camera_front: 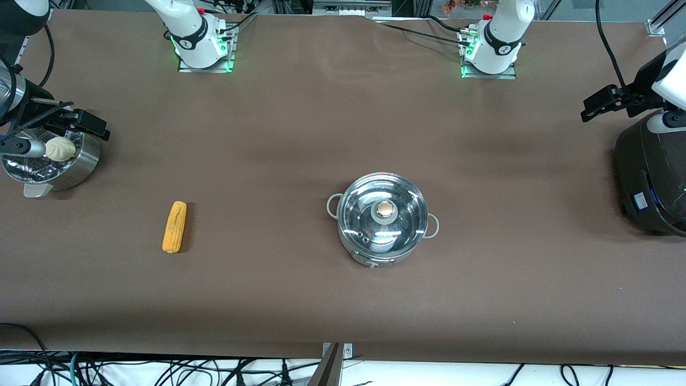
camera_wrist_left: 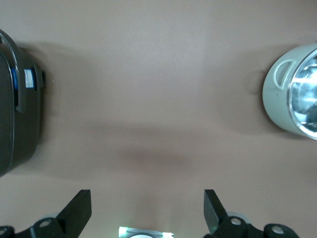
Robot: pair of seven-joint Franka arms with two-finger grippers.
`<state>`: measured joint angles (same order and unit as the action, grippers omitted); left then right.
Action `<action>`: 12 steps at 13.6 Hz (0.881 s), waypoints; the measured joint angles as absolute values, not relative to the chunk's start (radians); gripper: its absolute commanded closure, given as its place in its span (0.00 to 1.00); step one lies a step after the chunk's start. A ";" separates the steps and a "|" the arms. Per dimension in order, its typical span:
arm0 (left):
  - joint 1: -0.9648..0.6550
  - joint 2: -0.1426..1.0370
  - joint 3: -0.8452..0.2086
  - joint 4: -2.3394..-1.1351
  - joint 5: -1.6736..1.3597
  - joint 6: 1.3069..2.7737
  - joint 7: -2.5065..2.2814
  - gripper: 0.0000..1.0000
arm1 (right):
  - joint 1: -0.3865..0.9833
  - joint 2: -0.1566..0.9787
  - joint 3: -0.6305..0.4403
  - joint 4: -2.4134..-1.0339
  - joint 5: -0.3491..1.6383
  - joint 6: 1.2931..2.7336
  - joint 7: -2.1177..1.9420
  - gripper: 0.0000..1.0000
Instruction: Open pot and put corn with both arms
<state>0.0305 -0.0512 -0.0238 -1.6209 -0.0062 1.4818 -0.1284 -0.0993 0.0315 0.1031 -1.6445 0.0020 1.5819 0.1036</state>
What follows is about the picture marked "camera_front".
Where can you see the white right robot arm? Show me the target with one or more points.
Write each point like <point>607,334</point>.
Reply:
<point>195,43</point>

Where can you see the grey metal box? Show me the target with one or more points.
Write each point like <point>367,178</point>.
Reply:
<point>351,6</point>

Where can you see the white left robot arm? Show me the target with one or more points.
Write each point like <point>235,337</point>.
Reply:
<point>498,48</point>

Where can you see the white steamed bun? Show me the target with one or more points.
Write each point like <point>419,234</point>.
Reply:
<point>60,149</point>

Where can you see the black rice cooker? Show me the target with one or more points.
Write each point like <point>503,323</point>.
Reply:
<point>651,177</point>

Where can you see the silver table edge bracket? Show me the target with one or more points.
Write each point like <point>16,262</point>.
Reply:
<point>345,349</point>

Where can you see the aluminium frame profile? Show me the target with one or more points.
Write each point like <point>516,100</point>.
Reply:
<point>662,21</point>
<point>20,51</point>

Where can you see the steel steamer pot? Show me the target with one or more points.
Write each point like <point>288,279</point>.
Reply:
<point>80,166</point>

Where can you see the glass pot lid with knob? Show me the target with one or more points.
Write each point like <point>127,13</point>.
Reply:
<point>362,214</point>

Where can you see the yellow corn cob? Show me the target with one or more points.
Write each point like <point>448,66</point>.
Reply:
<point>174,226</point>

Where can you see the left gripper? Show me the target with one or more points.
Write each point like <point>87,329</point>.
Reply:
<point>641,89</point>

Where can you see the brown table cover sheet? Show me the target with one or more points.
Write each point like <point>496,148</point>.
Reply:
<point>268,134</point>

